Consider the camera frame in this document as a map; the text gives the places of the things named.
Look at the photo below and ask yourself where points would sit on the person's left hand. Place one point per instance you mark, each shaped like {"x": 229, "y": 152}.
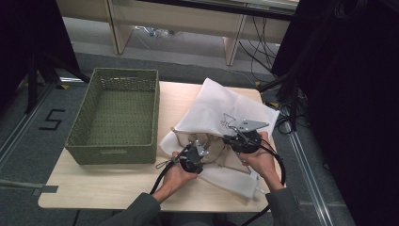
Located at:
{"x": 174, "y": 179}

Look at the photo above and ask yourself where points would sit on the person's right hand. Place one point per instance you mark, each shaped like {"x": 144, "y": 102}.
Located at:
{"x": 262, "y": 163}

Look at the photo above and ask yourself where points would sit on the green woven basket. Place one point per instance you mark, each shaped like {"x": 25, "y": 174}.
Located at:
{"x": 122, "y": 119}

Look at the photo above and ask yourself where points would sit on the metal floor rail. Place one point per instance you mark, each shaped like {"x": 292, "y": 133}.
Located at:
{"x": 19, "y": 132}
{"x": 324, "y": 213}

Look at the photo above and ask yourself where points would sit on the black curtain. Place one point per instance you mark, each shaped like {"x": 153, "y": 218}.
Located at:
{"x": 25, "y": 31}
{"x": 360, "y": 94}

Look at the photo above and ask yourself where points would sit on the light wooden desk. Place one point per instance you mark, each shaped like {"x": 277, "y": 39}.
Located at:
{"x": 175, "y": 19}

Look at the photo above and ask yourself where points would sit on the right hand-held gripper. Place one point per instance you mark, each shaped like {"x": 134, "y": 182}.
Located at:
{"x": 246, "y": 141}

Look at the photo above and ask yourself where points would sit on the person's legs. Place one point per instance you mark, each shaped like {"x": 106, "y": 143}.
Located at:
{"x": 194, "y": 223}

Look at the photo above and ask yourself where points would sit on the grey floor strip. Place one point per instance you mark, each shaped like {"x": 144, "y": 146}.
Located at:
{"x": 47, "y": 189}

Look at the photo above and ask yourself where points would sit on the black tripod stand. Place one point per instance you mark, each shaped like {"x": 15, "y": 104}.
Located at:
{"x": 32, "y": 81}

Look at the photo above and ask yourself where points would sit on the white mesh laundry bag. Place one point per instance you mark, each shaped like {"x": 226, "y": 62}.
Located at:
{"x": 219, "y": 103}

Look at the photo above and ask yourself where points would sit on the beige garment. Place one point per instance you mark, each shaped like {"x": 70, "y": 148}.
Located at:
{"x": 215, "y": 150}

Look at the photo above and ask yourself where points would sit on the crumpled clear plastic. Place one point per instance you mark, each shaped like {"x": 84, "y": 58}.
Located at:
{"x": 155, "y": 32}

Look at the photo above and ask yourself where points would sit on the black metal stand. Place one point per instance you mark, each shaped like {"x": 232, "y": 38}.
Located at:
{"x": 293, "y": 103}

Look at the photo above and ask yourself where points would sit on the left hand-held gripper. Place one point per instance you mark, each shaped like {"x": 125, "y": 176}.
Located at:
{"x": 192, "y": 160}

